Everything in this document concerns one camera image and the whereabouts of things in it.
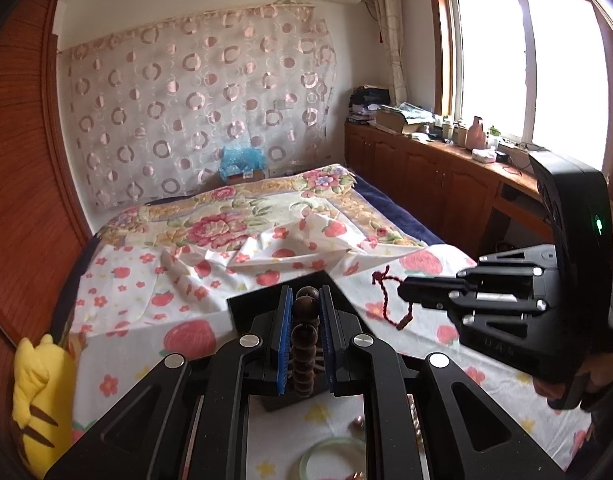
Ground wooden cabinet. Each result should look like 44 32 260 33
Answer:
343 119 554 273

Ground floral blanket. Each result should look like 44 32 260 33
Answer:
93 162 428 267

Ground patterned window curtain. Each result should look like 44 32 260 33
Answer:
368 0 413 107

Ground person's right hand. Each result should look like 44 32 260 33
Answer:
583 350 613 411

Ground wooden framed window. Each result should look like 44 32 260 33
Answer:
433 0 613 173

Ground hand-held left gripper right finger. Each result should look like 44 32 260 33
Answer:
319 286 571 480

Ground flat box with papers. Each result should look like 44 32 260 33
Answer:
375 103 435 137

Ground blue plastic bag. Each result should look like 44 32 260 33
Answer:
218 145 268 179

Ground yellow plush toy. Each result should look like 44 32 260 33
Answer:
13 334 78 479

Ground circle patterned wall cloth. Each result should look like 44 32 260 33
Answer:
60 2 338 209

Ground cardboard box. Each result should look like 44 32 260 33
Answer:
225 168 266 185

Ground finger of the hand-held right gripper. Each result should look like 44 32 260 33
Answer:
478 244 558 267
398 265 551 329

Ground red cord bracelet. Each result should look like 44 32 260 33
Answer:
371 265 413 332

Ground white power box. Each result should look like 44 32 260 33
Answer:
495 140 533 169

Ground navy blue mattress cover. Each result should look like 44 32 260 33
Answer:
353 175 446 247

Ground pile of dark books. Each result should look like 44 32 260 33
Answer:
345 87 391 126

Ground green jade bangle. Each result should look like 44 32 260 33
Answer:
300 437 368 480

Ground strawberry print bed sheet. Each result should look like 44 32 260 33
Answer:
68 232 594 480

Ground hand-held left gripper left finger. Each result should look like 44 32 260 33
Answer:
46 286 294 480

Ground black jewelry tray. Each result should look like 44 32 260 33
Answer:
226 270 387 412

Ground dark wooden bead bracelet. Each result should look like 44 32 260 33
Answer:
292 285 320 400

